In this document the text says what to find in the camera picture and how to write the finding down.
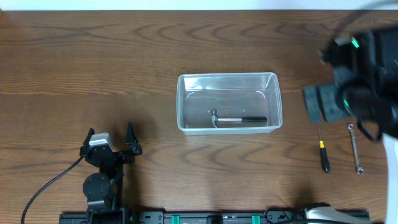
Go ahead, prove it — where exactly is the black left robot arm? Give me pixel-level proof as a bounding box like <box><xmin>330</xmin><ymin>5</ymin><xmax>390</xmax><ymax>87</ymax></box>
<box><xmin>80</xmin><ymin>123</ymin><xmax>142</xmax><ymax>223</ymax></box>

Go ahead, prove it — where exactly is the silver combination wrench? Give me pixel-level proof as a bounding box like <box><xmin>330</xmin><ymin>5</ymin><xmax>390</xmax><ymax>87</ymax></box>
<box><xmin>347</xmin><ymin>123</ymin><xmax>364</xmax><ymax>175</ymax></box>

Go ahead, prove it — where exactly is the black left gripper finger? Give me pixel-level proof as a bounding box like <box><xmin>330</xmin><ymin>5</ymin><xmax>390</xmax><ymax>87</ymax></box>
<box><xmin>81</xmin><ymin>128</ymin><xmax>95</xmax><ymax>147</ymax></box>
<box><xmin>126</xmin><ymin>122</ymin><xmax>140</xmax><ymax>151</ymax></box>

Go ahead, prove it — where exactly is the small hammer black handle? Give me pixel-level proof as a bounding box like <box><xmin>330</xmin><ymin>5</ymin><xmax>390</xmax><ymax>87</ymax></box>
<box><xmin>211</xmin><ymin>109</ymin><xmax>267</xmax><ymax>128</ymax></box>

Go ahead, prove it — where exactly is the clear plastic storage container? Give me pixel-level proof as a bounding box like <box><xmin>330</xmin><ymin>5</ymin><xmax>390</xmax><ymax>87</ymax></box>
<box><xmin>176</xmin><ymin>72</ymin><xmax>283</xmax><ymax>135</ymax></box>

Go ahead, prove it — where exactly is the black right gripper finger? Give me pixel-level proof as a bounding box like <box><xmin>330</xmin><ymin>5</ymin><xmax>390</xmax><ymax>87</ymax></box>
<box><xmin>303</xmin><ymin>86</ymin><xmax>322</xmax><ymax>124</ymax></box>
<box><xmin>317</xmin><ymin>83</ymin><xmax>348</xmax><ymax>123</ymax></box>

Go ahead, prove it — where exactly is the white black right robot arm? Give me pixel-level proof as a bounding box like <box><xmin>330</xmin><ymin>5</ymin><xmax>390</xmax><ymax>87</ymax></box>
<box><xmin>302</xmin><ymin>26</ymin><xmax>397</xmax><ymax>223</ymax></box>

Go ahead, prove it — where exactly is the black yellow screwdriver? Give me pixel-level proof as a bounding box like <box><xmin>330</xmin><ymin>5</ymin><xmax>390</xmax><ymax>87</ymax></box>
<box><xmin>317</xmin><ymin>126</ymin><xmax>331</xmax><ymax>173</ymax></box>

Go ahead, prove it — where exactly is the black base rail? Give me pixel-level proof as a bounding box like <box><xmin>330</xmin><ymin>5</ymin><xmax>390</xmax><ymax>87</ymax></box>
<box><xmin>58</xmin><ymin>207</ymin><xmax>371</xmax><ymax>224</ymax></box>

